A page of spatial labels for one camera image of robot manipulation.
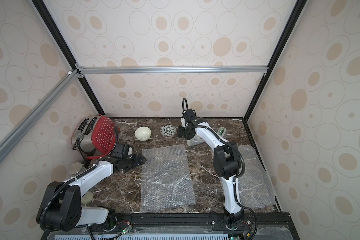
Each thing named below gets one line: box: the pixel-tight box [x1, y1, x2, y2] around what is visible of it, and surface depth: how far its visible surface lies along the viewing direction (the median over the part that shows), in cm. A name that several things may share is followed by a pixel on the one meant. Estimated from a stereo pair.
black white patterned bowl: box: [160, 124, 177, 138], surface depth 111 cm
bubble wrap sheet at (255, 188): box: [237, 145, 276, 210], surface depth 85 cm
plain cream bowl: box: [134, 126, 152, 142], surface depth 108 cm
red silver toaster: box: [71, 115, 118, 160], surface depth 93 cm
